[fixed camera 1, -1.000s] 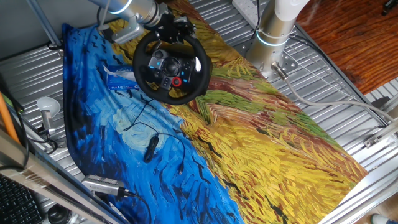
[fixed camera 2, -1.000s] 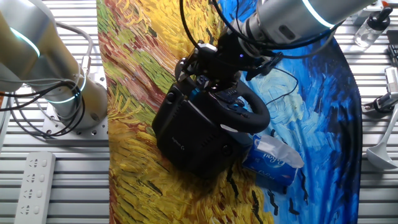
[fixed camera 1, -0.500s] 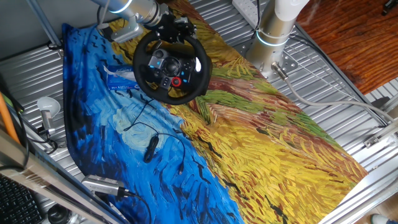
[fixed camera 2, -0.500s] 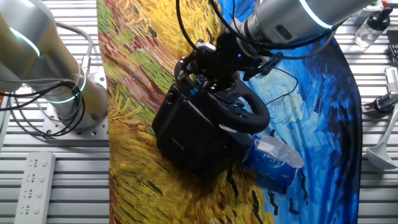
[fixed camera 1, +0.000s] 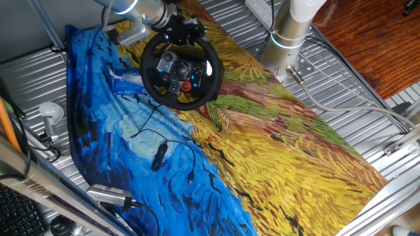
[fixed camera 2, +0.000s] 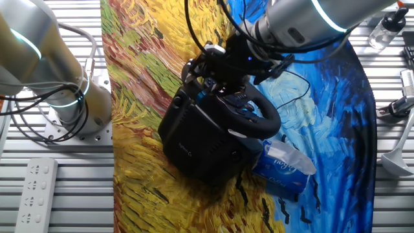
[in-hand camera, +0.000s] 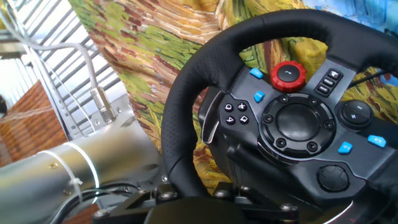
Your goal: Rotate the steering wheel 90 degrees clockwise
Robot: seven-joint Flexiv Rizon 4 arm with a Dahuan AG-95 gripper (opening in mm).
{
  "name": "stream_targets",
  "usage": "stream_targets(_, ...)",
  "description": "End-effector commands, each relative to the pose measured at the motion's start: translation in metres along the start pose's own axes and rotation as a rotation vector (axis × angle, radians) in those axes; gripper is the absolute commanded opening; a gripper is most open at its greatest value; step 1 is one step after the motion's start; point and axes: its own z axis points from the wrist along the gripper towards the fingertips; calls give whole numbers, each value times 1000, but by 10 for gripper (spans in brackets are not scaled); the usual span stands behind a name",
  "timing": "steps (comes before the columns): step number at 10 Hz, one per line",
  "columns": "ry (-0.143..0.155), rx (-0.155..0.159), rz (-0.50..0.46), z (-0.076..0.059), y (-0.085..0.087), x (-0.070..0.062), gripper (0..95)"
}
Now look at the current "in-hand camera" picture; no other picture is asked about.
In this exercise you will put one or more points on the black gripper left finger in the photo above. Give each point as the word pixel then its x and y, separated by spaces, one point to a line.
pixel 130 210

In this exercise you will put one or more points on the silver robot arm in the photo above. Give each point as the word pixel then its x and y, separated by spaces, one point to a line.
pixel 77 168

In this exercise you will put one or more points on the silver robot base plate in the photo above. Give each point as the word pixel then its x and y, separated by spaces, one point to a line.
pixel 93 121

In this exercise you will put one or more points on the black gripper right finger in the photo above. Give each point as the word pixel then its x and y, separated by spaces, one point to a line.
pixel 267 208

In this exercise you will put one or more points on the black steering wheel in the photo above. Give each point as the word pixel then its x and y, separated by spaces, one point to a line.
pixel 199 77

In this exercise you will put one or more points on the painted wheatfield cloth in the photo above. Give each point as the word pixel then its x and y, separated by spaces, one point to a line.
pixel 149 46

